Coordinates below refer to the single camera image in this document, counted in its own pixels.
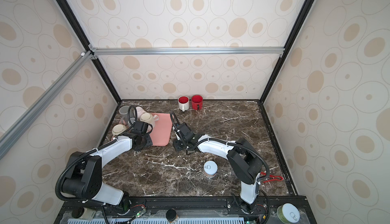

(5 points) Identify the white mug red inside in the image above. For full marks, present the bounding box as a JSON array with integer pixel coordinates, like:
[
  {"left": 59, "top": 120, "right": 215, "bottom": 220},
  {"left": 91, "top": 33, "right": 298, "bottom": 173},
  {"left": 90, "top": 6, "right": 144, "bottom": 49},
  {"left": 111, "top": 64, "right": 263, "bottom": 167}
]
[{"left": 178, "top": 96, "right": 190, "bottom": 112}]

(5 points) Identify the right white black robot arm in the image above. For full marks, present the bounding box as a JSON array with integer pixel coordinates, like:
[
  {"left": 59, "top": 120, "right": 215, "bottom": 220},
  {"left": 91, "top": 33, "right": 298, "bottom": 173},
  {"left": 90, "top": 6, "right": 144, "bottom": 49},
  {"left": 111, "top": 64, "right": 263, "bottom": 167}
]
[{"left": 170, "top": 112, "right": 270, "bottom": 214}]

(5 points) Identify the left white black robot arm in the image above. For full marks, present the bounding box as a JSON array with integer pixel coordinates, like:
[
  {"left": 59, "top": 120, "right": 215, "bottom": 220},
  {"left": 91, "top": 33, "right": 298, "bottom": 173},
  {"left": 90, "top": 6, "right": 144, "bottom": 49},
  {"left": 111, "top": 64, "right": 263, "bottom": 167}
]
[{"left": 55, "top": 105, "right": 153, "bottom": 215}]

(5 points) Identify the cream speckled mug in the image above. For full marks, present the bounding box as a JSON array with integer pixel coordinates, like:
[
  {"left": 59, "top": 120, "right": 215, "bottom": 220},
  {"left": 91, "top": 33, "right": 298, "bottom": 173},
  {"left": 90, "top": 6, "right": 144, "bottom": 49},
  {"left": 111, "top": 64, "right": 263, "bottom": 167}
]
[{"left": 140, "top": 112, "right": 159, "bottom": 128}]

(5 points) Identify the beige mug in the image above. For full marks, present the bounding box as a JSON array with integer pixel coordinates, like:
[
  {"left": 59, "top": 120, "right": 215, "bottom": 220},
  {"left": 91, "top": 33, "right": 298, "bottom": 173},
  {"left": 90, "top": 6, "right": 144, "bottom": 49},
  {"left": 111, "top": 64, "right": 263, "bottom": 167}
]
[{"left": 112, "top": 124, "right": 128, "bottom": 137}]

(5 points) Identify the pale pink mug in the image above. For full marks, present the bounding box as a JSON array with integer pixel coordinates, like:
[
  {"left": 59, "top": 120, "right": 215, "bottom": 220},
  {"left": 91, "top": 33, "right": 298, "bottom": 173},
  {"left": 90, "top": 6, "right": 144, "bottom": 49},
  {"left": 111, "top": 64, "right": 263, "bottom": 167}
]
[{"left": 136, "top": 106, "right": 146, "bottom": 120}]

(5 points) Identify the tall dark grey mug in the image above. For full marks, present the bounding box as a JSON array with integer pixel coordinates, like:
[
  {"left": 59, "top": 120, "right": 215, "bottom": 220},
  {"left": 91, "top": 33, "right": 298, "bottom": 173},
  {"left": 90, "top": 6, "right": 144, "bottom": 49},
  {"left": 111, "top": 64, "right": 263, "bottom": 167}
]
[{"left": 119, "top": 106, "right": 135, "bottom": 126}]

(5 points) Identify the pink plastic tray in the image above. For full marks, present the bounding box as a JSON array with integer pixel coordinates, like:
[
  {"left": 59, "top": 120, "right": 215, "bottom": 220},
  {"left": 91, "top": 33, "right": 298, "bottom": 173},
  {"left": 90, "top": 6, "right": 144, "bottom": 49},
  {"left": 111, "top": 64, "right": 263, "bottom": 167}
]
[{"left": 150, "top": 113, "right": 172, "bottom": 146}]

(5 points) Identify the white lidded small can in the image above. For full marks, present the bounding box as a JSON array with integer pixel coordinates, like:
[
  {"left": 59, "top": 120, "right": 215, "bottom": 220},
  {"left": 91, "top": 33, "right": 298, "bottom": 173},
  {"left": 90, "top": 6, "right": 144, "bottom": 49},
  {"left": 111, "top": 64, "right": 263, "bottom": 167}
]
[{"left": 204, "top": 161, "right": 218, "bottom": 178}]

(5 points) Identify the black round knob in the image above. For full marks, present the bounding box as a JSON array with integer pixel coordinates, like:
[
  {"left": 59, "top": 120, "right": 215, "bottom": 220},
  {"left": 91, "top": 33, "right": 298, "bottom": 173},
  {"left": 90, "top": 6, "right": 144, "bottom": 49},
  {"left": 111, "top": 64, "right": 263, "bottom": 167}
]
[{"left": 166, "top": 209, "right": 178, "bottom": 224}]

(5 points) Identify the white plug adapter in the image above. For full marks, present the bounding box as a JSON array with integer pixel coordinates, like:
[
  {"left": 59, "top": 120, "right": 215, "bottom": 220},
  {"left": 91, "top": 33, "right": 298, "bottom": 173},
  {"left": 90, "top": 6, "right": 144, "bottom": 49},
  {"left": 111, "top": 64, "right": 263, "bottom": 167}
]
[{"left": 72, "top": 207, "right": 96, "bottom": 221}]

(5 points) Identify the red handled tool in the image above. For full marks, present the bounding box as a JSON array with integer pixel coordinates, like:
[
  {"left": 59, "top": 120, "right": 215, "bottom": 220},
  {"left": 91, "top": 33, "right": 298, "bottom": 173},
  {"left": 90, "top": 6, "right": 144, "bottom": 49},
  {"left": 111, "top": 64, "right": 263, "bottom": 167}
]
[{"left": 259, "top": 172, "right": 284, "bottom": 183}]

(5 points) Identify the black base frame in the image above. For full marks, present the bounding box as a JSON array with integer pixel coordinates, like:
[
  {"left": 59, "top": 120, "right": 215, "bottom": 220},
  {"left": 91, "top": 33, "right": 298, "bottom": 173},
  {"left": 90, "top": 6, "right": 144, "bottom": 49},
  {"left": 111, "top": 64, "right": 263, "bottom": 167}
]
[{"left": 55, "top": 196, "right": 316, "bottom": 224}]

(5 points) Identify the horizontal aluminium rail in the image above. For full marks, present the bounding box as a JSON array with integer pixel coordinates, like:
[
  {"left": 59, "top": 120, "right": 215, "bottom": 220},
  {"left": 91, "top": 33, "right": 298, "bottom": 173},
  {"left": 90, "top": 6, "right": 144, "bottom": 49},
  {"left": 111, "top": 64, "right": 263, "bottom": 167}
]
[{"left": 91, "top": 47, "right": 285, "bottom": 56}]

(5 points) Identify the diagonal aluminium rail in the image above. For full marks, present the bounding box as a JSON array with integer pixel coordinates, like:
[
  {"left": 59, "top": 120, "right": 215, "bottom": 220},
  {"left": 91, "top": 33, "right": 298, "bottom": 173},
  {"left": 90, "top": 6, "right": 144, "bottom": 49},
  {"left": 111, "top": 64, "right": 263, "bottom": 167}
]
[{"left": 0, "top": 51, "right": 92, "bottom": 160}]

